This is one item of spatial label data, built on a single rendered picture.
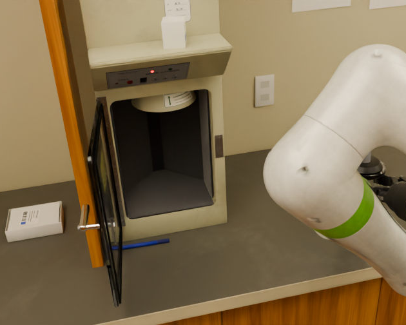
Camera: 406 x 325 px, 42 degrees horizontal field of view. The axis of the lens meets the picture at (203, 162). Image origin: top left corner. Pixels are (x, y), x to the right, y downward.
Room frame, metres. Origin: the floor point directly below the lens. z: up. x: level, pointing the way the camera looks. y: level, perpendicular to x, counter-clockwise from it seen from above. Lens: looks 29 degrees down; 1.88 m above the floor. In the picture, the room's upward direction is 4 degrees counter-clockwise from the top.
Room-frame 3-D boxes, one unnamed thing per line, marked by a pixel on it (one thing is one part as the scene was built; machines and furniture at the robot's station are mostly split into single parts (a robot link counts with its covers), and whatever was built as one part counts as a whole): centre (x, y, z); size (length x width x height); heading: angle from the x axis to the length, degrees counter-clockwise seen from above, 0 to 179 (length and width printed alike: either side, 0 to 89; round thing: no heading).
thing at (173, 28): (1.20, 0.05, 1.54); 0.05 x 0.05 x 0.06; 87
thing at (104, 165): (1.05, 0.23, 1.19); 0.30 x 0.01 x 0.40; 4
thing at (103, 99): (1.22, 0.24, 1.19); 0.03 x 0.02 x 0.39; 101
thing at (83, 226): (0.98, 0.25, 1.20); 0.10 x 0.05 x 0.03; 4
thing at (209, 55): (1.20, 0.08, 1.46); 0.32 x 0.11 x 0.10; 101
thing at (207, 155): (1.37, 0.12, 1.19); 0.26 x 0.24 x 0.35; 101
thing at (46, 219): (1.33, 0.51, 0.96); 0.16 x 0.12 x 0.04; 101
